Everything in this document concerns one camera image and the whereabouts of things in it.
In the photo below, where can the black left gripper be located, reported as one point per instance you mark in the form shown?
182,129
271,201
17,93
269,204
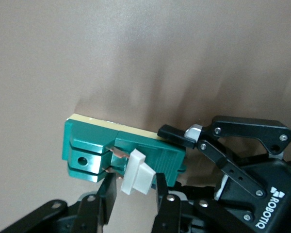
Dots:
288,182

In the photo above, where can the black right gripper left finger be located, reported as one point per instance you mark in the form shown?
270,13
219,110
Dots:
109,194

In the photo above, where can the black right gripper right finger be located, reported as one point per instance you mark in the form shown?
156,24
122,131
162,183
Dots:
165,208

